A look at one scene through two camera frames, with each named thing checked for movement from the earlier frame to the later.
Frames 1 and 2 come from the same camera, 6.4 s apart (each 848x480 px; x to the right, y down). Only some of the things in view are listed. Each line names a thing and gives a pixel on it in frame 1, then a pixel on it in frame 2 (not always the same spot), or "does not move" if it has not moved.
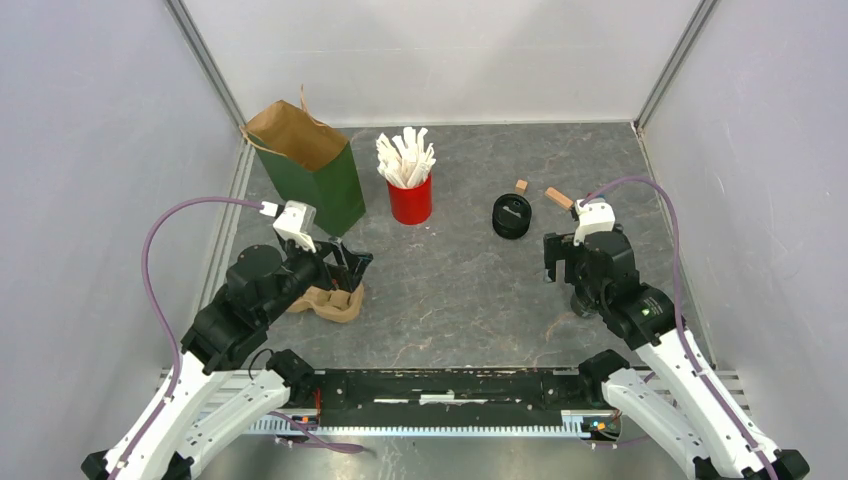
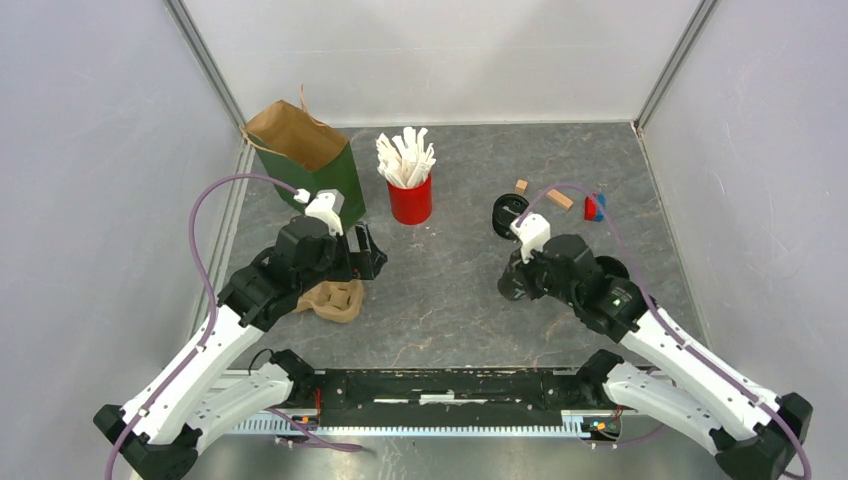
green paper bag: x=308 y=162 does not move
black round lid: x=511 y=215 does not move
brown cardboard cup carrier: x=336 y=305 does not move
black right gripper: x=559 y=247 to x=532 y=292
